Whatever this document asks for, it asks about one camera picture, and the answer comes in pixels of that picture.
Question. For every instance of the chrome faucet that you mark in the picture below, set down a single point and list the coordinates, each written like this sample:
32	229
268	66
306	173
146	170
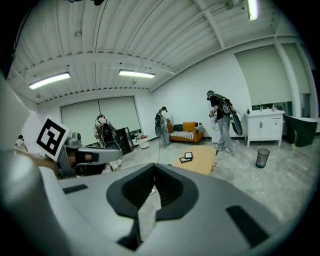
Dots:
260	106

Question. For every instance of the dark green bathtub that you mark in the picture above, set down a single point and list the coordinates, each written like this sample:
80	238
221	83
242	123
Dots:
302	130

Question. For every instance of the black cushion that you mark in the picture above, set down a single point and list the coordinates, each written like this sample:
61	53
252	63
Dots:
178	127

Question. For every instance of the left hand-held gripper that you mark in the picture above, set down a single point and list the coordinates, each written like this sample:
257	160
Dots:
51	137

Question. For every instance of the black glass-door fridge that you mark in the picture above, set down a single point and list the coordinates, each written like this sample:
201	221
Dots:
125	140

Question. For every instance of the black mesh wastebasket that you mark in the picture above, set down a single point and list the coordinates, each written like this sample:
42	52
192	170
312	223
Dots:
262	158

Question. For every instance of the person's left hand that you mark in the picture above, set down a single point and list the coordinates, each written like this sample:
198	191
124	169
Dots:
71	157

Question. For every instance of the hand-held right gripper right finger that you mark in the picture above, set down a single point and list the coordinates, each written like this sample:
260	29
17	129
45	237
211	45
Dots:
212	212

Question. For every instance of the orange sofa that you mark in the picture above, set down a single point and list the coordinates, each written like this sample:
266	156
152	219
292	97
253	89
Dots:
198	137

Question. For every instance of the black picture frame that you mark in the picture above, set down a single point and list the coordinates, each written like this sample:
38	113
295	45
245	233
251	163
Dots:
185	160
188	155

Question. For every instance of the white soap bottle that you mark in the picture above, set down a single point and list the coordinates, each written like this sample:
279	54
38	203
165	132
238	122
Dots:
273	108

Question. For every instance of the white vanity cabinet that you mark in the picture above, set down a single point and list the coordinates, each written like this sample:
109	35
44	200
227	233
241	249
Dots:
265	127

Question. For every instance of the striped pillow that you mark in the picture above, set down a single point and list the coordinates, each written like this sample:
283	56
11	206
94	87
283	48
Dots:
200	128

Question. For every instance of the white round side table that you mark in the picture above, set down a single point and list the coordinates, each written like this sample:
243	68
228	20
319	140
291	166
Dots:
143	143

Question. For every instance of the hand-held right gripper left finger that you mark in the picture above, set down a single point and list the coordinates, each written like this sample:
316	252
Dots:
95	212

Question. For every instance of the striped blanket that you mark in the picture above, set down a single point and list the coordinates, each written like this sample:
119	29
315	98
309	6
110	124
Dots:
181	135

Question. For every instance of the person's left forearm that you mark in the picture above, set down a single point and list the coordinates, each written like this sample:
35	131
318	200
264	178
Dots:
42	162

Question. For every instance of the long ceiling lamp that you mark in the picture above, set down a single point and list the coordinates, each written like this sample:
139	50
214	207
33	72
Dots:
136	74
50	80
252	10

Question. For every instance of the oval wooden table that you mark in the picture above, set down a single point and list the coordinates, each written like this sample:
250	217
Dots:
202	160

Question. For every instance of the orange cushion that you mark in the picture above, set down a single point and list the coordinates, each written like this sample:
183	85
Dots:
189	126
171	128

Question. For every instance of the white roller blind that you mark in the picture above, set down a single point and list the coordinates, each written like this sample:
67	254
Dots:
265	75
120	115
80	122
300	70

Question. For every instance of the red tray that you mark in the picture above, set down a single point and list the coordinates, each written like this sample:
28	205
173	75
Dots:
143	136

